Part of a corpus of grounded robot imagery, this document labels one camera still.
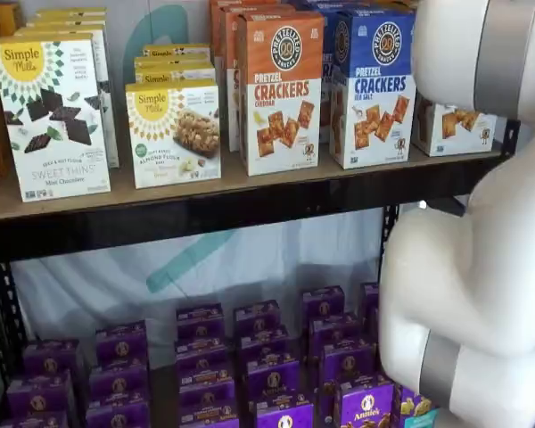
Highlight almond flour bars box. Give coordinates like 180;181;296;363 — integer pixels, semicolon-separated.
133;56;218;86
142;43;211;62
124;79;223;189

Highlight black metal shelf rack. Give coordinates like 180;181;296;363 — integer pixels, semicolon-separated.
0;118;523;428

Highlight white backdrop sheet teal print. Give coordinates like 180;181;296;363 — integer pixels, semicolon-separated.
8;0;387;340

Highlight orange cheddar crackers box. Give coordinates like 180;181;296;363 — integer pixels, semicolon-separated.
236;11;325;177
208;0;233;81
218;3;291;152

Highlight wooden shelf board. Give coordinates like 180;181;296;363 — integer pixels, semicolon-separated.
0;142;505;223

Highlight yellow honey mustard crackers box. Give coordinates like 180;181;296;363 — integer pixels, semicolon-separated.
411;91;499;158

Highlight purple Annie's snack box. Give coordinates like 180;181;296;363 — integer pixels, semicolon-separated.
359;282;383;322
248;394;317;428
237;332;292;367
309;314;361;354
177;366;236;407
300;286;346;323
176;304;227;342
245;356;302;402
319;346;376;390
84;398;152;428
233;300;282;338
87;361;151;405
333;382;396;428
23;339;80;380
6;370;76;418
0;410;69;428
177;399;241;428
173;337;229;372
391;385;439;428
95;319;149;366

